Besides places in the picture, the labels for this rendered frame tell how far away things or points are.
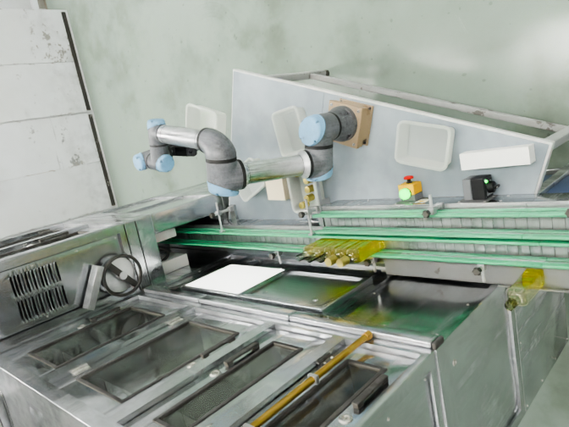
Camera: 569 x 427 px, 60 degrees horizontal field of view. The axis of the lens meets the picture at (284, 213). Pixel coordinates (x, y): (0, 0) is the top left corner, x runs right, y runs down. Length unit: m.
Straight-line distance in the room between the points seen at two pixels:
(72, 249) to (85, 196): 3.04
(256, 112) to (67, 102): 3.26
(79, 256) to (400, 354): 1.59
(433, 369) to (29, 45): 4.87
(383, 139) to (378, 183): 0.20
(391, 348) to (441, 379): 0.16
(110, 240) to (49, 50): 3.34
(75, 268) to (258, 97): 1.22
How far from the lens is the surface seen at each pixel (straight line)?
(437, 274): 2.03
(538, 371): 2.44
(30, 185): 5.33
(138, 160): 2.20
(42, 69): 5.56
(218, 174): 1.80
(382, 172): 2.18
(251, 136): 2.65
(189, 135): 1.91
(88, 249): 2.54
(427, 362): 1.50
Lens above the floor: 2.56
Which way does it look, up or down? 44 degrees down
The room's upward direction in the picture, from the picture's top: 112 degrees counter-clockwise
